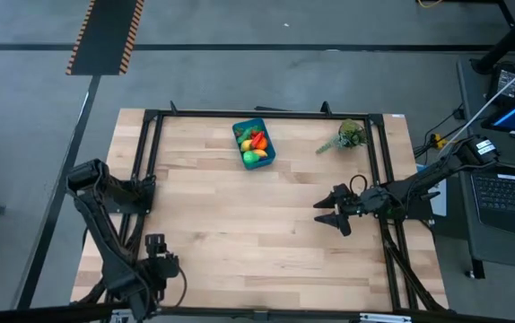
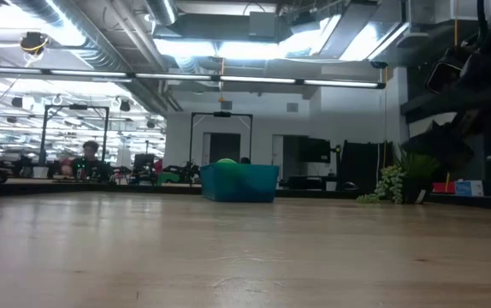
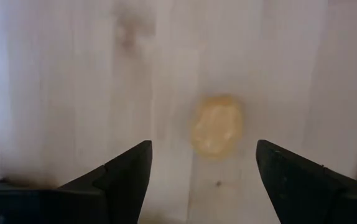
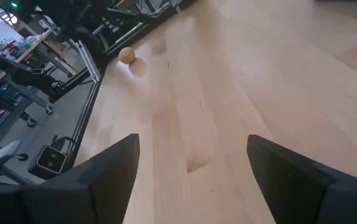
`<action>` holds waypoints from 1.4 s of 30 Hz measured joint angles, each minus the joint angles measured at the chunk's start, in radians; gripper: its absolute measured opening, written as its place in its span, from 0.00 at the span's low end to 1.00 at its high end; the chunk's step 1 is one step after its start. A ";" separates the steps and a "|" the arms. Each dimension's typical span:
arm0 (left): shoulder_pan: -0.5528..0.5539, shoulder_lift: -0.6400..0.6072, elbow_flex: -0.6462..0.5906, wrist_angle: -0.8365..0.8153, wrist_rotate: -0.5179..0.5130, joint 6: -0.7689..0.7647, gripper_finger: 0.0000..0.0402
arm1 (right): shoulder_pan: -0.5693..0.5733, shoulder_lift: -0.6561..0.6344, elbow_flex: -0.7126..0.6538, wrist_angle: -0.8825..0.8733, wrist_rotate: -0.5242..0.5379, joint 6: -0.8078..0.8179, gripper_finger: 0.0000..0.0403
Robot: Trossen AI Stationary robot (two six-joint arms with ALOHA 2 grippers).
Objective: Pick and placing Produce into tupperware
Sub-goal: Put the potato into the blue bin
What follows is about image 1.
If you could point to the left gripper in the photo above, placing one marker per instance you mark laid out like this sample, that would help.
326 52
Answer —
161 264

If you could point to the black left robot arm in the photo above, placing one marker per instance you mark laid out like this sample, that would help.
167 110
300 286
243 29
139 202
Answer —
105 233

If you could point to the dark grey side table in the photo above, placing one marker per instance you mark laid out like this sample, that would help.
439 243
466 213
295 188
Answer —
500 251

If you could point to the red chili pepper toy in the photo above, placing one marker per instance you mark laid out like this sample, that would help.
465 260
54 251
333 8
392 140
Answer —
257 138

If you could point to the yellow plug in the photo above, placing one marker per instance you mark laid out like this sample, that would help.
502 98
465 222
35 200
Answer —
439 141

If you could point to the orange pumpkin toy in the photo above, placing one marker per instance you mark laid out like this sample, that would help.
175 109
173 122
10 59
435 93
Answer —
262 144

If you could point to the potted green plant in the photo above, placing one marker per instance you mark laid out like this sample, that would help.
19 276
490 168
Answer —
351 133

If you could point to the black aluminium table frame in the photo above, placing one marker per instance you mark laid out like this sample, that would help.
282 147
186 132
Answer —
284 114

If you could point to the black stand leg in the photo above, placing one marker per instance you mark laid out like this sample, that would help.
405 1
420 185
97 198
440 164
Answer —
508 38

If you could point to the black power adapter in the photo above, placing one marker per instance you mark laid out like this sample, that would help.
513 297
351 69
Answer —
504 81

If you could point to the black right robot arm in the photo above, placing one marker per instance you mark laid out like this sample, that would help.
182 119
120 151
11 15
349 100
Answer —
428 179

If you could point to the yellow banana toy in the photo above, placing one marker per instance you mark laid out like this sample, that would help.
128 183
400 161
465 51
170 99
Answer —
261 153

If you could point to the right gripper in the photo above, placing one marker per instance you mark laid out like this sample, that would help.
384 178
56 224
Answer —
351 206

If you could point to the black hazard-striped floor mat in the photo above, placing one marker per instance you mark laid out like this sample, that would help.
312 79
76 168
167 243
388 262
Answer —
105 36

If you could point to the black laptop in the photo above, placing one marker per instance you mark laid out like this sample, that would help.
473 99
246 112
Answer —
508 197

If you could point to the teal plastic tupperware container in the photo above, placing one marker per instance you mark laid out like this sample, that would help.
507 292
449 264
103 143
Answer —
268 159

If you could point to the green pear toy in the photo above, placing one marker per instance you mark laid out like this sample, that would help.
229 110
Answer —
250 157

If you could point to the green bell pepper toy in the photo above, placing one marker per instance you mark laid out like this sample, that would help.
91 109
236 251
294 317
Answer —
246 134

